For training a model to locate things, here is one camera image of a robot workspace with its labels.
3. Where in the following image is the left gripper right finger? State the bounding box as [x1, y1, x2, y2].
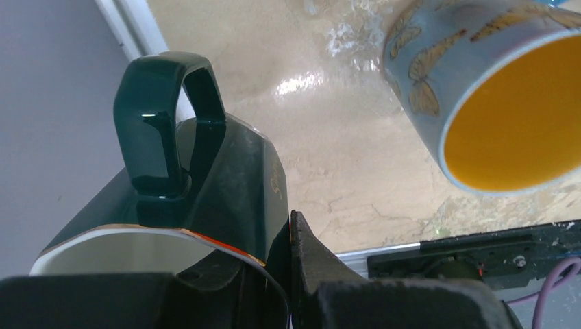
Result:
[290, 210, 522, 328]

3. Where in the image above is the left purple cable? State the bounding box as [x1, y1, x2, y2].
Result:
[506, 256, 581, 329]

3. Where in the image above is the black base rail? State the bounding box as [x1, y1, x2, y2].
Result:
[367, 220, 580, 290]

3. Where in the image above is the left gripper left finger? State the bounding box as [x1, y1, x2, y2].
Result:
[1, 251, 265, 328]

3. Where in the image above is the blue mug yellow inside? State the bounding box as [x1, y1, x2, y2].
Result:
[382, 1, 580, 195]

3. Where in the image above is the dark green mug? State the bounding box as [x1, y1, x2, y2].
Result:
[31, 51, 291, 328]

